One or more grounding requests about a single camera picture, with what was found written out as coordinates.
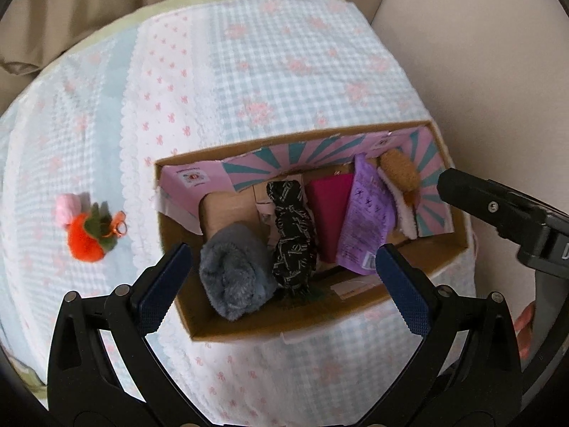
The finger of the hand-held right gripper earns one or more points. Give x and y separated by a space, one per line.
480 200

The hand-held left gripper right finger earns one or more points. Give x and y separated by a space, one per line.
403 288

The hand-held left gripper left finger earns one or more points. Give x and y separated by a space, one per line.
165 285

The grey sock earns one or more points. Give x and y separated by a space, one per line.
235 271

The purple packet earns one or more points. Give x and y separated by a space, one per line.
366 218

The brown white plush toy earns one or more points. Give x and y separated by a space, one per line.
400 173

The printed cardboard box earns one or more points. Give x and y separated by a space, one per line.
249 327

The magenta soft case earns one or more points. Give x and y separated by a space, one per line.
329 218

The black patterned sock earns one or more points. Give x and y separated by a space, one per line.
291 240

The pink pompom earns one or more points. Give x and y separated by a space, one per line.
66 209

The light green mattress sheet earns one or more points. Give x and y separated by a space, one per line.
178 4

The beige curtain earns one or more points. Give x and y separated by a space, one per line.
66 4

